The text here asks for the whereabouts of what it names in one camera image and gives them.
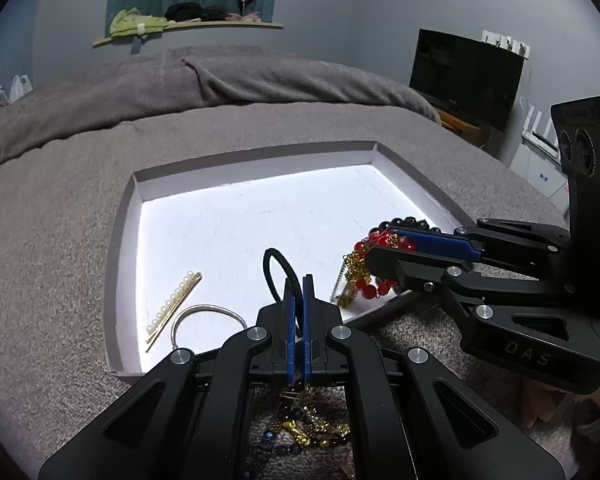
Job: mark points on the pearl hairpin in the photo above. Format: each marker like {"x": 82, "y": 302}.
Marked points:
{"x": 172, "y": 305}

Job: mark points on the green cloth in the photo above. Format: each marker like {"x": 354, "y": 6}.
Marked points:
{"x": 135, "y": 22}

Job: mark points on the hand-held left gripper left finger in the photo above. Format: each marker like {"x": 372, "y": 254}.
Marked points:
{"x": 290, "y": 330}

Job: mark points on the person's right hand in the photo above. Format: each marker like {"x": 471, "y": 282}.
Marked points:
{"x": 537, "y": 402}

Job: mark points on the folded grey blanket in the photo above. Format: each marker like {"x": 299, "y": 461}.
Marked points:
{"x": 205, "y": 85}

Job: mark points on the white router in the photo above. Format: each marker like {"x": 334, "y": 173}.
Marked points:
{"x": 542, "y": 135}

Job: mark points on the white plastic bag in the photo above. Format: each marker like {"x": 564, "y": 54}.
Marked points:
{"x": 19, "y": 89}

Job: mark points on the small pink item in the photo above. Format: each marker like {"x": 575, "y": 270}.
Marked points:
{"x": 245, "y": 17}

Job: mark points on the wooden window shelf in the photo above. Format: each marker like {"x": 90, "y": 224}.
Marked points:
{"x": 220, "y": 25}

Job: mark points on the black television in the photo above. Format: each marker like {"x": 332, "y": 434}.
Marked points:
{"x": 465, "y": 77}

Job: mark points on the white cabinet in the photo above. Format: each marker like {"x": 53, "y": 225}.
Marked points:
{"x": 540, "y": 175}

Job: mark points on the shallow grey cardboard box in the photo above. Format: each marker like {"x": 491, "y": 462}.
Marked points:
{"x": 255, "y": 220}

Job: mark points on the wooden television stand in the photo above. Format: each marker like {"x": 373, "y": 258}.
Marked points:
{"x": 465, "y": 127}

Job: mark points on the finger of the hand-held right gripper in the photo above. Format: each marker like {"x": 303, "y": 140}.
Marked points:
{"x": 440, "y": 246}
{"x": 410, "y": 270}

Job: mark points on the silver bangle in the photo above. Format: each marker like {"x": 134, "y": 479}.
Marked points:
{"x": 215, "y": 308}

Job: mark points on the black cloth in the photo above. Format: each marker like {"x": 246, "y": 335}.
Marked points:
{"x": 190, "y": 11}

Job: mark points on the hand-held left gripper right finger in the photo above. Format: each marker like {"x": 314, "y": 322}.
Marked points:
{"x": 308, "y": 330}

